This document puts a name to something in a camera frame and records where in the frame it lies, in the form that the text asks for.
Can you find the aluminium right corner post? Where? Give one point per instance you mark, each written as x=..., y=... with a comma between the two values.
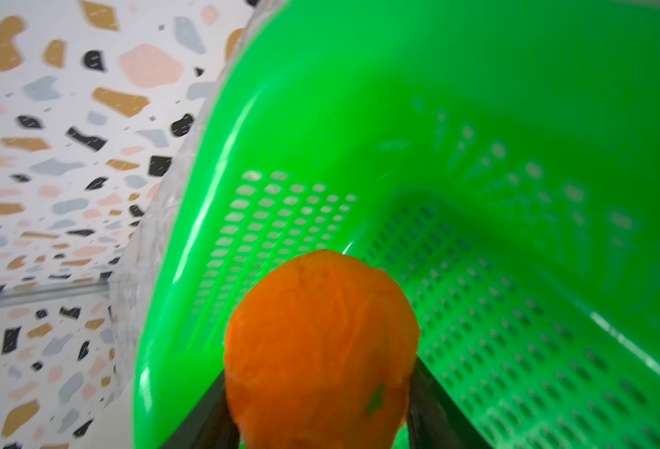
x=27, y=296

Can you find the large orange fruit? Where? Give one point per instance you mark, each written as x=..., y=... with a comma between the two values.
x=320, y=354

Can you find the green plastic basket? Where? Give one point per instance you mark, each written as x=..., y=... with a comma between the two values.
x=499, y=159

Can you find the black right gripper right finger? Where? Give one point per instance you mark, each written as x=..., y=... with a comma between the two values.
x=434, y=420

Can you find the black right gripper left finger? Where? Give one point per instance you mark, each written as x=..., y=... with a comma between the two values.
x=209, y=424

